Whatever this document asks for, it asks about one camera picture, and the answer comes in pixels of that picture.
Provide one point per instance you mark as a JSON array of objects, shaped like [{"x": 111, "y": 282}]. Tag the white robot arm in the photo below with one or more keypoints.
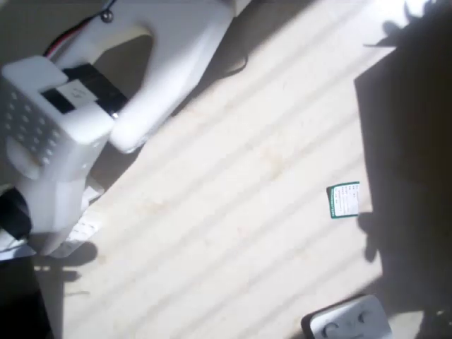
[{"x": 176, "y": 53}]

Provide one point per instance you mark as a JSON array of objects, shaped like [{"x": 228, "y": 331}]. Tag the green bordered white label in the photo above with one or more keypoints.
[{"x": 344, "y": 199}]

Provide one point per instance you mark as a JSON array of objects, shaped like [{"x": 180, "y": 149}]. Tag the white device with round buttons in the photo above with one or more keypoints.
[{"x": 353, "y": 318}]

